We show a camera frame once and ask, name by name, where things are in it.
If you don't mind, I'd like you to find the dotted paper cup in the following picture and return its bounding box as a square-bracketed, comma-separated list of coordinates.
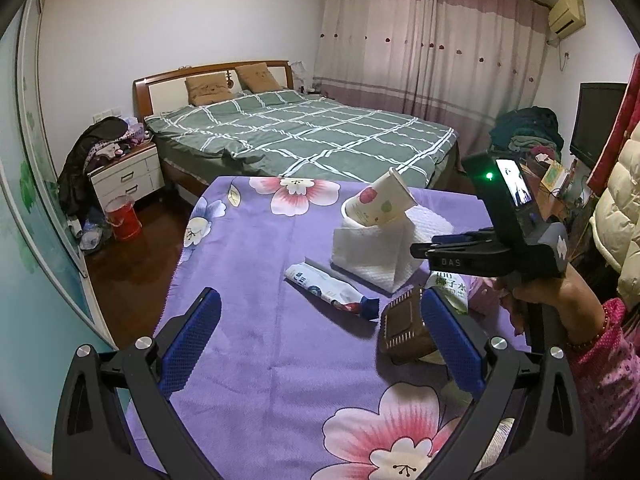
[341, 169, 416, 228]

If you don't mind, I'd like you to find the person's right forearm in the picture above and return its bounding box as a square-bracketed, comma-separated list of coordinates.
[565, 297, 640, 467]

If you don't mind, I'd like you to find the grey plastic bag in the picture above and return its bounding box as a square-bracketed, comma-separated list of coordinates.
[75, 215, 113, 253]

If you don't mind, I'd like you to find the red hanging cloth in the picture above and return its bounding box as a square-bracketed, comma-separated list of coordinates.
[587, 52, 640, 191]

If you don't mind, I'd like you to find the glass wardrobe door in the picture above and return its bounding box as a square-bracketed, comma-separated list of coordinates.
[0, 0, 121, 480]

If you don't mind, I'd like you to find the bed with green quilt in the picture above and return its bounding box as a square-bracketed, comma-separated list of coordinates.
[144, 89, 460, 190]

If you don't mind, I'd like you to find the white nightstand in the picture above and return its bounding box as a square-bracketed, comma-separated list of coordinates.
[87, 141, 166, 206]

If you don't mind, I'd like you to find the black television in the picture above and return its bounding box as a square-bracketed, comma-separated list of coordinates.
[570, 82, 628, 168]

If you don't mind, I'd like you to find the pile of folded clothes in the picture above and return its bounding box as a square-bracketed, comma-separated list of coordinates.
[489, 106, 565, 163]

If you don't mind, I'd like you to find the dark jacket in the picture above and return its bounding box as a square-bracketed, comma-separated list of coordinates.
[57, 117, 131, 221]

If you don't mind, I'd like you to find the red bucket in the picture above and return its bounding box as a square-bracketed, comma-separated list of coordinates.
[104, 196, 137, 242]

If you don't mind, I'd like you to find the person's right hand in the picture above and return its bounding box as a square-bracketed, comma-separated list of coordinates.
[500, 262, 608, 350]

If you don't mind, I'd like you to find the green white bottle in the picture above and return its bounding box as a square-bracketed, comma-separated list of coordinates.
[427, 272, 471, 316]

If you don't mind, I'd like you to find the pink wrapper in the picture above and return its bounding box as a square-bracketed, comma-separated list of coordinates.
[467, 277, 506, 316]

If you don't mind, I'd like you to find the white blue snack packet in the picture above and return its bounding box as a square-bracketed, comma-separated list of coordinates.
[284, 262, 382, 320]

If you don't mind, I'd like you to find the purple floral tablecloth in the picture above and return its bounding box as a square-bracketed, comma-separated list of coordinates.
[122, 175, 531, 480]

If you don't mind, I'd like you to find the beaded bracelet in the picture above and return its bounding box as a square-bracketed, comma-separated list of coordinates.
[566, 302, 615, 353]

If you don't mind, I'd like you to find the wooden bed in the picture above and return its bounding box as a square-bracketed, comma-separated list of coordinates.
[132, 59, 461, 201]

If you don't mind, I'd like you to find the brown plastic tray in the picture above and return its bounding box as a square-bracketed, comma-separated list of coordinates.
[378, 287, 441, 362]

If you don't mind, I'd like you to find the brown pillow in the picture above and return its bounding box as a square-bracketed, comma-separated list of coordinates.
[185, 72, 236, 107]
[235, 62, 283, 93]

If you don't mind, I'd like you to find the white puffer jacket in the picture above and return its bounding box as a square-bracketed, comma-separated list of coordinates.
[590, 122, 640, 306]

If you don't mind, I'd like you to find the beige air conditioner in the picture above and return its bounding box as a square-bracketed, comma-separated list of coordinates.
[547, 0, 587, 38]

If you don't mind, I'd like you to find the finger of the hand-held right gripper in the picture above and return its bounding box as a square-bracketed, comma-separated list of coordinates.
[431, 229, 497, 247]
[410, 242, 501, 277]

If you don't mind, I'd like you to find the white bedside clutter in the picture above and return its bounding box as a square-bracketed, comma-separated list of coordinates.
[292, 60, 321, 96]

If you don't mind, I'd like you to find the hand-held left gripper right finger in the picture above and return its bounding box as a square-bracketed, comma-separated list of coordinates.
[422, 289, 586, 480]

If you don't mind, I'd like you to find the pink striped curtain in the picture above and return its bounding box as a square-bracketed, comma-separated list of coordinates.
[315, 0, 551, 133]

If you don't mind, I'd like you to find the wooden desk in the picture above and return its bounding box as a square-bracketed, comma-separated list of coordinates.
[520, 157, 598, 241]

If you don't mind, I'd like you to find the yellow green card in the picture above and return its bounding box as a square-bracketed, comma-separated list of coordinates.
[540, 162, 571, 193]

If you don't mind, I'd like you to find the pink clothes pile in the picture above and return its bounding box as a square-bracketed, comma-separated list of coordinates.
[87, 120, 151, 161]

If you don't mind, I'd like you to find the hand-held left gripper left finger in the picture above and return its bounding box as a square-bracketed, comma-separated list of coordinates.
[52, 287, 223, 480]

